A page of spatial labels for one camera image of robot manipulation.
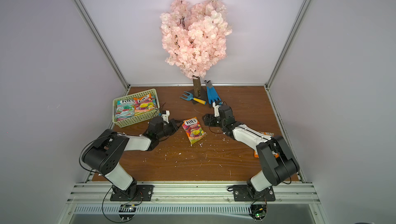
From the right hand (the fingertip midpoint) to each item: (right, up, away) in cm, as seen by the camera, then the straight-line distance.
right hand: (208, 114), depth 89 cm
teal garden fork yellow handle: (-12, +10, +22) cm, 27 cm away
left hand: (-13, -4, 0) cm, 14 cm away
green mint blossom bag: (-54, +2, +9) cm, 55 cm away
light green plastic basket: (-43, -2, +8) cm, 44 cm away
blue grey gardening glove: (+4, +12, +23) cm, 26 cm away
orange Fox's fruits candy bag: (-9, -10, +3) cm, 13 cm away
